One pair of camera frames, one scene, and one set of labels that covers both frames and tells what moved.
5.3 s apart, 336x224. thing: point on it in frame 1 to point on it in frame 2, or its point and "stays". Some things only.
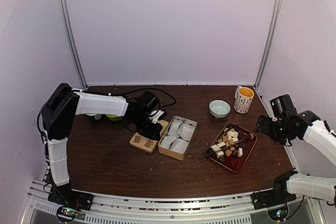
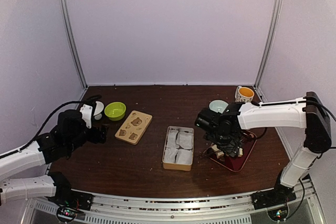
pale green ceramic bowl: x=219 y=108 stays
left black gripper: x=154 y=134 to x=94 y=138
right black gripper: x=264 y=129 to x=231 y=149
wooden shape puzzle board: x=148 y=145 to x=134 y=127
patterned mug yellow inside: x=243 y=98 stays
